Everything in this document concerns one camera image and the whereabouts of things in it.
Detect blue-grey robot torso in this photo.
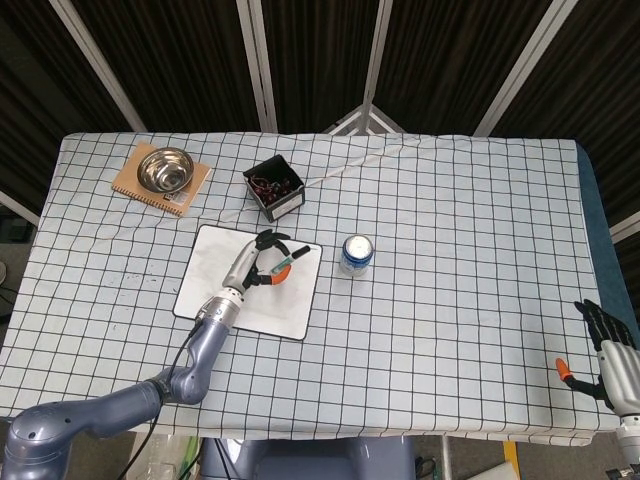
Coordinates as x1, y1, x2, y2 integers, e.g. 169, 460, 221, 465
199, 435, 416, 480

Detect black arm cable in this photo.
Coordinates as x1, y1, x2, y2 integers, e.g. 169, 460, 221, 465
118, 319, 204, 480

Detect white dry-erase board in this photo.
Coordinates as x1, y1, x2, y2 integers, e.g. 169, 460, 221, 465
171, 224, 324, 342

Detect white black checked tablecloth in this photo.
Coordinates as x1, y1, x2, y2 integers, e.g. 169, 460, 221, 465
0, 131, 619, 448

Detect blue white drink can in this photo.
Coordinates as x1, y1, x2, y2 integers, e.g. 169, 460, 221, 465
339, 233, 375, 279

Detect white screen frame post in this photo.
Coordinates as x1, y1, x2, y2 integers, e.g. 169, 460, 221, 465
48, 0, 149, 133
235, 0, 279, 134
360, 0, 396, 109
472, 0, 571, 137

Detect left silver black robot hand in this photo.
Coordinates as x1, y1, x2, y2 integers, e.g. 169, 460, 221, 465
221, 229, 294, 291

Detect black cardboard box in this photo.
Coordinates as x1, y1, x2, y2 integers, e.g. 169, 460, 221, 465
242, 154, 306, 224

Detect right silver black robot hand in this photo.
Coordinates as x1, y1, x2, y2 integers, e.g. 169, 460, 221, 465
555, 298, 640, 416

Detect white table leg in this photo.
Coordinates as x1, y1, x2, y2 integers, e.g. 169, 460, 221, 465
439, 434, 454, 480

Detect stainless steel bowl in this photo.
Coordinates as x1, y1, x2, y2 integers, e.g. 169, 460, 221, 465
136, 146, 195, 193

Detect red black parts in box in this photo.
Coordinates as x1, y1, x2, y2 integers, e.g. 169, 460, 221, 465
249, 171, 296, 201

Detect white metal stand frame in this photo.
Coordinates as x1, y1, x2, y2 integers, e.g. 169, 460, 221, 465
323, 103, 406, 135

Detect green white marker pen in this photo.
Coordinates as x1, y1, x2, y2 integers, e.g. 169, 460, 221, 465
272, 245, 310, 274

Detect brown spiral notebook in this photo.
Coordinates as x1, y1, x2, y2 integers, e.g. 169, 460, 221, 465
110, 141, 213, 219

